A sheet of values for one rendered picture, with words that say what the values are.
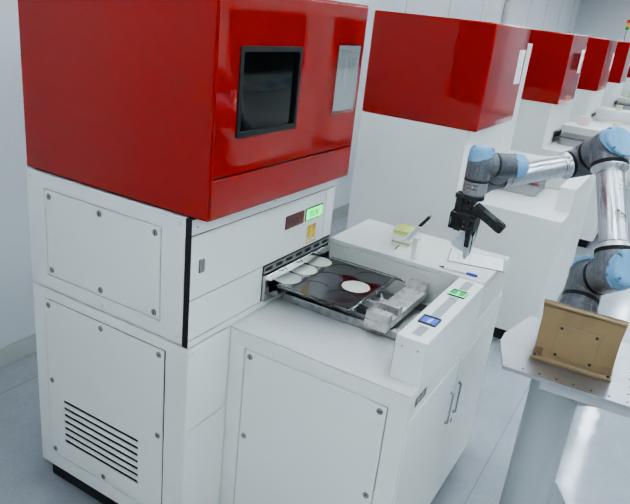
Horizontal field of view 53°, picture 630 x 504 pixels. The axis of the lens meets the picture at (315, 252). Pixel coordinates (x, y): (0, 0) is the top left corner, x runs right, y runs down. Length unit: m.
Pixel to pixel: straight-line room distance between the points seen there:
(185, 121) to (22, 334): 2.04
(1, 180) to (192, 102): 1.64
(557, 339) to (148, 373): 1.28
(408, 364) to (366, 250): 0.70
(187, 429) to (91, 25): 1.21
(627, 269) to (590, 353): 0.28
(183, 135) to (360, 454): 1.05
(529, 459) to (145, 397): 1.30
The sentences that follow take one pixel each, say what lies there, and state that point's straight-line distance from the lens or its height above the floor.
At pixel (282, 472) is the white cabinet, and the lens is 2.20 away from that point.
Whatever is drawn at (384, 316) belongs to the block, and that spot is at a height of 0.91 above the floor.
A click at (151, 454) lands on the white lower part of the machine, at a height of 0.37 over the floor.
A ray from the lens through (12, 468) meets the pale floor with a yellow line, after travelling 2.87.
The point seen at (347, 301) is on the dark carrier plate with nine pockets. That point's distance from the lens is 2.11.
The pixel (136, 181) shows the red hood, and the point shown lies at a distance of 1.88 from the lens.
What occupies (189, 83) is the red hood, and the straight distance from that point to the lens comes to 1.70.
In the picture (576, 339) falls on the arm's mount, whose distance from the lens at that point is 2.13.
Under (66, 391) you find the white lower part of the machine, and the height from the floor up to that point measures 0.44.
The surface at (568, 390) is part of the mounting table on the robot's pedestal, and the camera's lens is 2.09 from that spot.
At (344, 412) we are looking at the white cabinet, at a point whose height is 0.69.
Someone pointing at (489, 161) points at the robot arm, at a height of 1.41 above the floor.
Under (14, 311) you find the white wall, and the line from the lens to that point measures 3.44.
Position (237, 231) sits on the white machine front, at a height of 1.14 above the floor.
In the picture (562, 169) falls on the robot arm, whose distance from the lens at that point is 2.32.
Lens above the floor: 1.79
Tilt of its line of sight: 21 degrees down
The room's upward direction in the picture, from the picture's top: 6 degrees clockwise
